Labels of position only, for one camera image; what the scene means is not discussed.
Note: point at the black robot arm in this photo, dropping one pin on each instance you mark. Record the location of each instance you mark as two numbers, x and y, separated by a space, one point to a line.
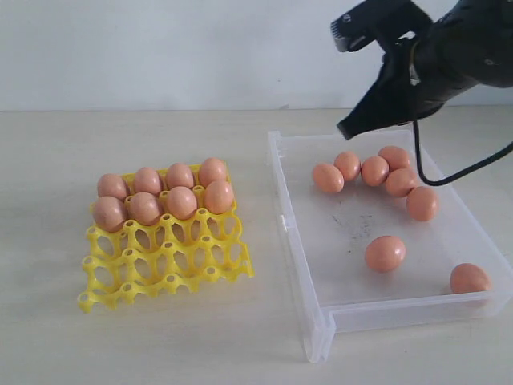
475 44

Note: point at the yellow plastic egg tray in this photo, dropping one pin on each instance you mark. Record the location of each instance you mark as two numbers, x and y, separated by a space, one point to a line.
168 256

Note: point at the brown egg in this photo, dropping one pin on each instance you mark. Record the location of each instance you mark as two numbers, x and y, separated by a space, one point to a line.
181 202
112 185
218 197
469 278
212 169
109 214
147 180
422 203
385 253
396 157
145 208
400 182
374 171
328 178
179 174
349 164

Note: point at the clear plastic bin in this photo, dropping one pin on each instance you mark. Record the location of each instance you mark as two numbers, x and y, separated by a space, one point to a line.
362 262

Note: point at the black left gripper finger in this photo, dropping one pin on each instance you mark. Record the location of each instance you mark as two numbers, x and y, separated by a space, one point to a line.
380 107

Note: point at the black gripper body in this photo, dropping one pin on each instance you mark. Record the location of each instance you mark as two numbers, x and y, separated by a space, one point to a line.
415 66

